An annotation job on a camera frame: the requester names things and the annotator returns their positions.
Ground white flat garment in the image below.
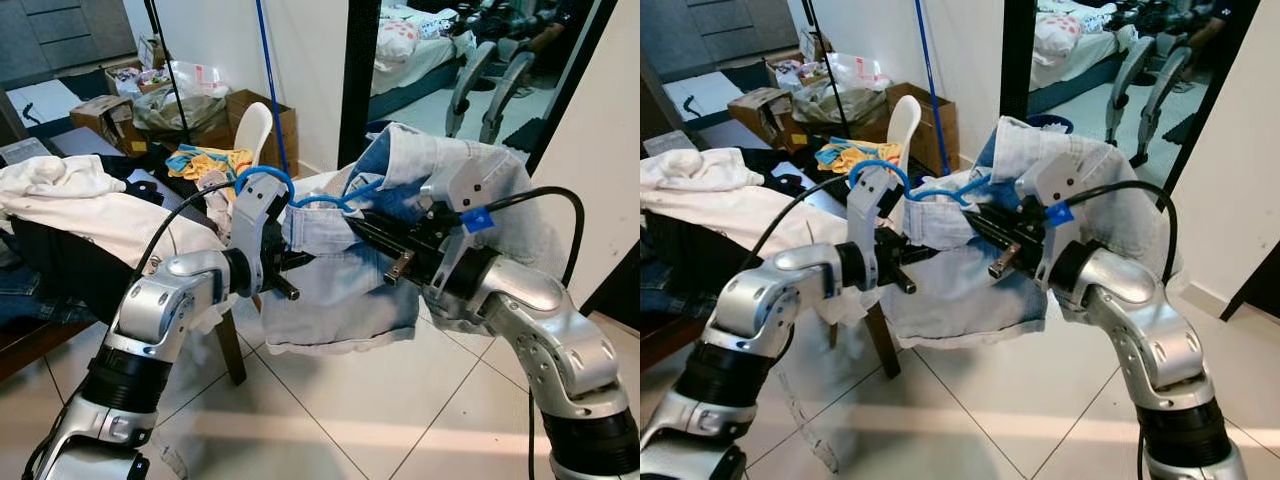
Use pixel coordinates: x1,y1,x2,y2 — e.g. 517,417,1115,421
0,190,226,273
640,185,871,263

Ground dark wooden table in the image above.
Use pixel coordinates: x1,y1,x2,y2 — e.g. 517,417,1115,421
640,200,906,381
0,205,251,388

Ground dark grey cabinet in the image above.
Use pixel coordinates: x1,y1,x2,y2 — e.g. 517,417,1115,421
0,0,138,93
640,0,796,81

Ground black crumpled garment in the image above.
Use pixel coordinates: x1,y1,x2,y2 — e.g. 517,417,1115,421
645,210,801,301
10,215,151,323

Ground white red-printed plastic bag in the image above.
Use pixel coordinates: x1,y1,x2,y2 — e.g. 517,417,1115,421
165,60,233,101
825,52,891,93

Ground thin black pole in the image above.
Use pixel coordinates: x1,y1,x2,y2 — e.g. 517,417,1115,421
143,0,191,146
800,0,851,141

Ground olive plastic bag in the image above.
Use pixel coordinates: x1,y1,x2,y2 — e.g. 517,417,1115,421
795,78,891,129
133,85,231,136

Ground yellow patterned cloth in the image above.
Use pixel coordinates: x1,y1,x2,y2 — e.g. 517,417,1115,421
163,143,253,183
815,137,901,176

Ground black door frame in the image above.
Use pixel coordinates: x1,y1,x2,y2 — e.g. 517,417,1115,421
338,0,383,171
998,0,1041,121

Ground dark blue jeans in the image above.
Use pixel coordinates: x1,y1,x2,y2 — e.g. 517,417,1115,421
640,260,701,321
0,258,71,329

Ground person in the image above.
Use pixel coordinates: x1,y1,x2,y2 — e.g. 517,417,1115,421
1130,0,1261,51
470,0,601,56

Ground blue plastic hanger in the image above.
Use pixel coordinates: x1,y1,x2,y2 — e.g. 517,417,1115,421
233,165,386,216
848,158,991,206

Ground brown cardboard box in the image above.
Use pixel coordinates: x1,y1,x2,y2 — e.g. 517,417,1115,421
68,93,138,153
727,87,796,146
225,88,299,179
885,82,961,171

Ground white fluffy towel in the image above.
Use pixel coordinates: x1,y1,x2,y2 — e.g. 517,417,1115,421
0,153,129,204
640,148,766,194

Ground bed with white bedding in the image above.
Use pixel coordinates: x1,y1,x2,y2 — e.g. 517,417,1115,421
1030,0,1131,91
370,0,471,96

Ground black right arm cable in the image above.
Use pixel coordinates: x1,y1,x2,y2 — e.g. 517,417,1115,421
460,185,586,291
1045,180,1179,286

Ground grey humanoid robot legs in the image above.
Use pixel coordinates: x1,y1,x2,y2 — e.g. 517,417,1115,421
1105,35,1196,169
443,38,538,146

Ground blue pole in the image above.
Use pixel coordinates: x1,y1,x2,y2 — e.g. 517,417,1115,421
915,0,951,166
253,0,291,176

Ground light blue denim shorts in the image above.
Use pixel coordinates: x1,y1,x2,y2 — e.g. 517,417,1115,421
260,120,566,356
878,115,1186,351

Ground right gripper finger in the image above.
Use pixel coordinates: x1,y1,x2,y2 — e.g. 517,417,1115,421
346,210,413,243
963,203,1015,237
353,223,408,258
968,220,1011,253

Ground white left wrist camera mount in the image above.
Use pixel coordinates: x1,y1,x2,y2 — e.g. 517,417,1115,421
845,165,906,296
226,178,293,301

